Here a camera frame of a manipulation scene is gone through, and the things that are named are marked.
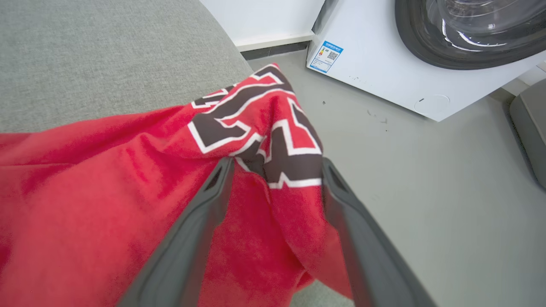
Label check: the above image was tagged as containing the blue white energy label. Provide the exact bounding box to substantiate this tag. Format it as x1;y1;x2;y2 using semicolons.
309;41;344;74

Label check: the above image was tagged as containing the red printed garment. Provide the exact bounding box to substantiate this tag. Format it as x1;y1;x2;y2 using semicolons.
0;63;354;307

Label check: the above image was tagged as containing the dark grey washing machine door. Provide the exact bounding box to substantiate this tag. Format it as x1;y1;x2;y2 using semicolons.
395;0;546;70

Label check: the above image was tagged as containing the white washing machine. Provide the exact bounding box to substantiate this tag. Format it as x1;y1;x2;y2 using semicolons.
306;0;546;122

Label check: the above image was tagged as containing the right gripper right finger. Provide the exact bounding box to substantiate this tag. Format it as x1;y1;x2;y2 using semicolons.
322;157;436;307

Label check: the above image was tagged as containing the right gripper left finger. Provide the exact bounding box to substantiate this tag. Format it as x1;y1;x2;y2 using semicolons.
117;157;235;307

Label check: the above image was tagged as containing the grey fabric sofa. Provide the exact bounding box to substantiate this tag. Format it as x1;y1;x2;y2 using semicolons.
0;0;354;307

